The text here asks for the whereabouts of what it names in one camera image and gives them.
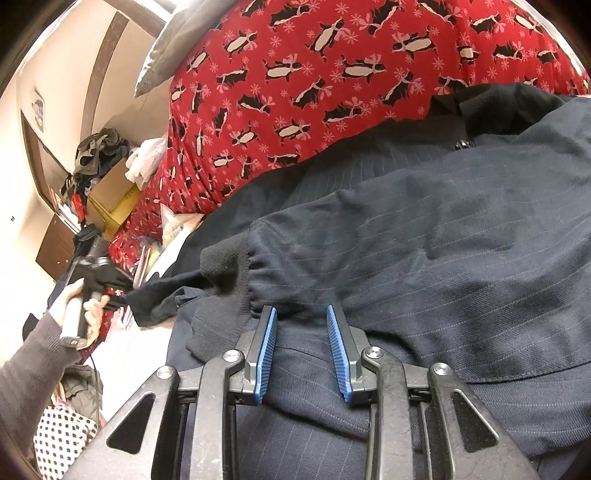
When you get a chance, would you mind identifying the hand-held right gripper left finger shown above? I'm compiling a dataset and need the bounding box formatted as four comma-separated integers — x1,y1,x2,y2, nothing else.
60,306,279,480

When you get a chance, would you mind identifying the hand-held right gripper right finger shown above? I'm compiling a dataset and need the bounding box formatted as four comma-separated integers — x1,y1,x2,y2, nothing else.
326,304,542,480

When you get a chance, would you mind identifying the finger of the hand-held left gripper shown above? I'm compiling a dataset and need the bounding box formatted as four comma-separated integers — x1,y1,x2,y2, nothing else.
89,261,136,309

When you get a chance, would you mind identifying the navy pinstriped jacket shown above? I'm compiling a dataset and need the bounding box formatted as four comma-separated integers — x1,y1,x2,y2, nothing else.
124,83,591,480

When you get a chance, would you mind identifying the person's left forearm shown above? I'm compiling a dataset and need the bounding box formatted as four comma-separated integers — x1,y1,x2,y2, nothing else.
0,313,88,464

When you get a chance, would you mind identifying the pile of dark clothes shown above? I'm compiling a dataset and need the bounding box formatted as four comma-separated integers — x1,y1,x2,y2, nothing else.
59,130,134,206

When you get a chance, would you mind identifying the person's left hand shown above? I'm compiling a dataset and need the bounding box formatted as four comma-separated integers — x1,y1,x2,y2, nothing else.
50,278,112,348

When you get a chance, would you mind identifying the brown wooden cabinet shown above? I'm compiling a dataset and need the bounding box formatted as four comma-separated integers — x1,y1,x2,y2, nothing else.
36,215,83,278

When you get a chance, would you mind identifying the cardboard box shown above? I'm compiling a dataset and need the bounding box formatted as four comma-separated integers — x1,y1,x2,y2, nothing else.
85,159,141,241

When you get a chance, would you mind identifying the printed white paper packet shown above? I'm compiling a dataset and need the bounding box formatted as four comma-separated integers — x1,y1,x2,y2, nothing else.
159,204,205,252

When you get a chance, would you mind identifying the white plastic bag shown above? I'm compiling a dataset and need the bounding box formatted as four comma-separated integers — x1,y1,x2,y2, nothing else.
124,137,168,190

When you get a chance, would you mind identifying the olive grey cloth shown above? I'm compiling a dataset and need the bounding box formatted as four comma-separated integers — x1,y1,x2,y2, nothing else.
58,364,103,416

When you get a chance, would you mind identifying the polka dot cloth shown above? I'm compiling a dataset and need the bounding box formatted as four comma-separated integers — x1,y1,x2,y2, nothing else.
32,406,106,479

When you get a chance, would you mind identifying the grey pillow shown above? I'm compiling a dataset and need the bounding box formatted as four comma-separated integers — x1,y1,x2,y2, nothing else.
134,0,252,97

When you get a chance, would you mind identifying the red penguin print blanket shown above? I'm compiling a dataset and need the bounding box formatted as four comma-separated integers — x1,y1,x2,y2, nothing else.
108,0,591,282

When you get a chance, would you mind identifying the wall poster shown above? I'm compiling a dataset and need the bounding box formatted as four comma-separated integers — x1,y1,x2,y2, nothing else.
30,89,48,136

